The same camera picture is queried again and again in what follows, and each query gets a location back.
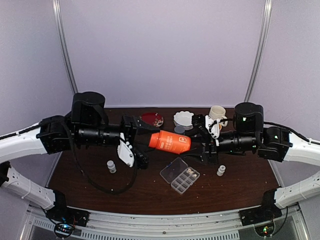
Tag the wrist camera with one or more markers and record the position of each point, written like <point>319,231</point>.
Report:
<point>206,126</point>
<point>130,156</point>

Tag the right aluminium frame post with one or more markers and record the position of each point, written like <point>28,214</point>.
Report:
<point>263,35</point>

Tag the small white bottle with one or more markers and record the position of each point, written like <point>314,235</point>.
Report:
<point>221,170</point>
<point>111,166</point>

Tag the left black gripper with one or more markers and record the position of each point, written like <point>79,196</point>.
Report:
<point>135,126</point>

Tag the orange pill bottle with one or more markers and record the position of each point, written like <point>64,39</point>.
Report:
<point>170,142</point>

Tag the aluminium frame post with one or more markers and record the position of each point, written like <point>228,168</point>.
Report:
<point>263,35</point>
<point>57,12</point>

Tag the grey cap supplement bottle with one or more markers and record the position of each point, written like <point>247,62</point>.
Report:
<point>179,130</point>

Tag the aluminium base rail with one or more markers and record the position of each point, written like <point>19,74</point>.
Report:
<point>220,225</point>

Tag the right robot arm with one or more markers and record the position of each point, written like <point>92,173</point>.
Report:
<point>270,141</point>

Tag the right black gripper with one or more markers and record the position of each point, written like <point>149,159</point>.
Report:
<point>206,153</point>

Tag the red floral plate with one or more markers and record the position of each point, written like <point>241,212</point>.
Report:
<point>152,118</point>

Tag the clear plastic pill organizer box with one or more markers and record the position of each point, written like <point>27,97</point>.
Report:
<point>179,175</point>

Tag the cream ribbed mug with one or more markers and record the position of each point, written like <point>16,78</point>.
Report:
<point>217,112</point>

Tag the left aluminium frame post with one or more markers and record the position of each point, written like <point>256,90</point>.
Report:
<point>57,12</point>

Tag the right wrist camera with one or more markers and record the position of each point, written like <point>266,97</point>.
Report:
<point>206,126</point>

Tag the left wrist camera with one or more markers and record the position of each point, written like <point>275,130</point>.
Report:
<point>130,156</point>

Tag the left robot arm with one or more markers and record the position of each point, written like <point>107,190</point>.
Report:
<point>87,124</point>

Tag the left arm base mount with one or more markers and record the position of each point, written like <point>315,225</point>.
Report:
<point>68,215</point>

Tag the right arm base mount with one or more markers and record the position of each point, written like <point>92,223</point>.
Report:
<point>259,214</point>

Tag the white scalloped bowl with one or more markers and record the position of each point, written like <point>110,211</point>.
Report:
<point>183,119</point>

